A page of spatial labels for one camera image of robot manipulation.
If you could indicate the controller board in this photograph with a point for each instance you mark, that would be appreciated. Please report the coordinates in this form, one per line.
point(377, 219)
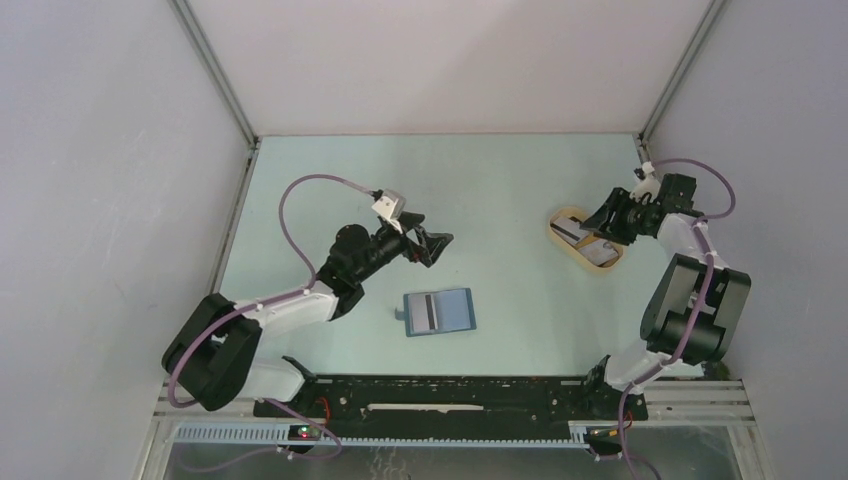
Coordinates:
point(304, 433)
point(606, 434)

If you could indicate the left controller board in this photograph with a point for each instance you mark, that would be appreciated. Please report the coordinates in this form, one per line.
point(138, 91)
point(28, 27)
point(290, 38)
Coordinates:
point(304, 433)

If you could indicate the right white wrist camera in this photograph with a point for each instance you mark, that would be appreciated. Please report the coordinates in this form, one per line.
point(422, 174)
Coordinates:
point(647, 184)

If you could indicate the grey striped card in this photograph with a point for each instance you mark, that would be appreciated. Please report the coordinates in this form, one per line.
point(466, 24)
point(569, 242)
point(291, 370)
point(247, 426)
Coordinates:
point(421, 313)

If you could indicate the grey card in tray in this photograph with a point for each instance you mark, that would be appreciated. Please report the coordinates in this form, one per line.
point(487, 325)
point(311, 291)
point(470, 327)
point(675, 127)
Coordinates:
point(600, 253)

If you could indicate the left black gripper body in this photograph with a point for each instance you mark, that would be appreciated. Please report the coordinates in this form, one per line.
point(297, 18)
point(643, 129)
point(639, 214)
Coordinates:
point(396, 243)

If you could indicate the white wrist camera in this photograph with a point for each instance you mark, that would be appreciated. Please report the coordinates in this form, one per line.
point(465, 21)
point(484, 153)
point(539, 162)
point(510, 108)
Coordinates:
point(647, 184)
point(389, 205)

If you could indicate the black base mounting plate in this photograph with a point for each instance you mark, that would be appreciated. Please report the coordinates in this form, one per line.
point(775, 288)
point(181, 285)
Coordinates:
point(478, 426)

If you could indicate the blue card holder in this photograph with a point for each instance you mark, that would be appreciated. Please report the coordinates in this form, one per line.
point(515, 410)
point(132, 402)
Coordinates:
point(455, 310)

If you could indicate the black striped card in tray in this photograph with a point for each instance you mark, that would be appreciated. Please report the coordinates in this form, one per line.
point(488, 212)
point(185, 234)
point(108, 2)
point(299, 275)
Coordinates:
point(568, 229)

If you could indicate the beige oval tray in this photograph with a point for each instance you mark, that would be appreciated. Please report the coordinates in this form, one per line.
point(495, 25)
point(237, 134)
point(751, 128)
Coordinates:
point(572, 251)

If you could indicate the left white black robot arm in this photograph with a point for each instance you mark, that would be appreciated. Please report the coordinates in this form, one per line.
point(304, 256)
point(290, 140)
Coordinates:
point(222, 351)

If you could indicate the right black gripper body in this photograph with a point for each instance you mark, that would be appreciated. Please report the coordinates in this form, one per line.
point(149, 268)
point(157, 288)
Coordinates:
point(630, 217)

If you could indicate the aluminium frame rail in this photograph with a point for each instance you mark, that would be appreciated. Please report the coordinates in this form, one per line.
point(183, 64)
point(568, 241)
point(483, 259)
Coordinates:
point(668, 402)

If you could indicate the white cable duct strip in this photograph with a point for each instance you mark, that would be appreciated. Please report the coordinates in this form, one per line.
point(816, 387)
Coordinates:
point(268, 434)

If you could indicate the right controller board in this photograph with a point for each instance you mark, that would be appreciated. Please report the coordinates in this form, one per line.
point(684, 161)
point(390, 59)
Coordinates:
point(606, 434)

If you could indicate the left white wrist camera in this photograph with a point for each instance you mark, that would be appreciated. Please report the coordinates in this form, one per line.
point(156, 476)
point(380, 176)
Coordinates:
point(389, 205)

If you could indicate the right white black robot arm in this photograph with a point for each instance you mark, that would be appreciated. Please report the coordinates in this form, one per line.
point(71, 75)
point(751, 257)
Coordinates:
point(694, 311)

